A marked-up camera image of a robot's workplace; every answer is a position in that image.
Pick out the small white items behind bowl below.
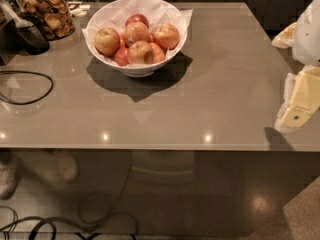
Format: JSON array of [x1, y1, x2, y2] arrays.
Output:
[[69, 4, 91, 17]]

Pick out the dark red apple back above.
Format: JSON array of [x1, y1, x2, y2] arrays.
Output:
[[125, 14, 149, 27]]

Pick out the black scoop with silver handle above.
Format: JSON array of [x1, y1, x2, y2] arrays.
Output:
[[0, 0, 50, 55]]

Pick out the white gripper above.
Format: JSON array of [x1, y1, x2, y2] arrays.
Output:
[[272, 0, 320, 133]]

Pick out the black cable loop on table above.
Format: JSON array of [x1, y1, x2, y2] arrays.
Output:
[[0, 70, 55, 106]]

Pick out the red apple front left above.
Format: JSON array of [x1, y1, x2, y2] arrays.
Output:
[[113, 47, 129, 66]]

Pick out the white paper liner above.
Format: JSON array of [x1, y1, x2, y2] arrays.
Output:
[[81, 0, 194, 68]]

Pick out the glass jar of dried chips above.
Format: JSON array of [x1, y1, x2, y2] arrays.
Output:
[[16, 0, 74, 40]]

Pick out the black cables on floor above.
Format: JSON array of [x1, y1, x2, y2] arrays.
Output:
[[0, 150, 139, 240]]

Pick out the white ceramic bowl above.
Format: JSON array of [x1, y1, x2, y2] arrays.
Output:
[[84, 0, 189, 78]]

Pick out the white shoe on floor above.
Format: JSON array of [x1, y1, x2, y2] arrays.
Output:
[[0, 158, 18, 199]]

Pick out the orange-red apple front right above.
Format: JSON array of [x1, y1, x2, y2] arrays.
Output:
[[150, 42, 165, 63]]

